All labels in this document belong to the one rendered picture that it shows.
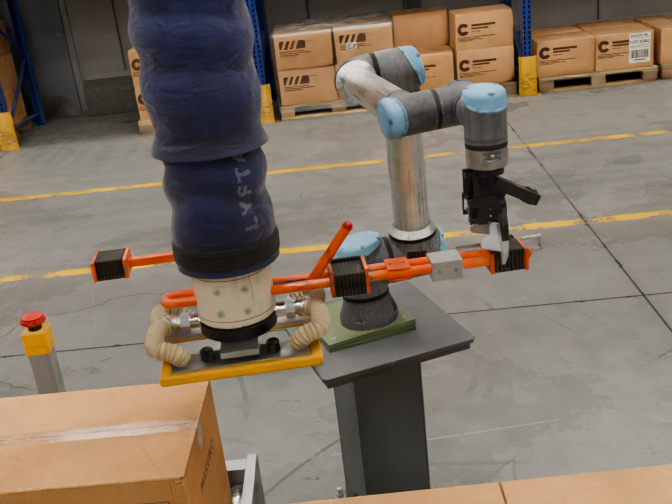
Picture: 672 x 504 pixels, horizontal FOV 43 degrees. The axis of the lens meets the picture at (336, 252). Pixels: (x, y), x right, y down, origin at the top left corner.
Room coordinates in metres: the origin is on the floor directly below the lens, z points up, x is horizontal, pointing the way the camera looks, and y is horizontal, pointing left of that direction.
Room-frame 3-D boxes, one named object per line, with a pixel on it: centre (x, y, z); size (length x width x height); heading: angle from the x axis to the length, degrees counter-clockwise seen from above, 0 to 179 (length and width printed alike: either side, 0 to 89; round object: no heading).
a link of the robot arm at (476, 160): (1.73, -0.34, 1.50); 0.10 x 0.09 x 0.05; 3
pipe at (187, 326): (1.70, 0.23, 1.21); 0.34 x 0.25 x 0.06; 93
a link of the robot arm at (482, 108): (1.74, -0.34, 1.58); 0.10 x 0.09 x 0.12; 9
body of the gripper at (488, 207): (1.74, -0.33, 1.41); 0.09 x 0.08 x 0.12; 93
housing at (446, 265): (1.72, -0.23, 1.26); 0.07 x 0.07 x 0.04; 3
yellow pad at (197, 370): (1.60, 0.22, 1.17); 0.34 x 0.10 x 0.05; 93
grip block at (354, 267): (1.71, -0.02, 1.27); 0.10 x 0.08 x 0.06; 3
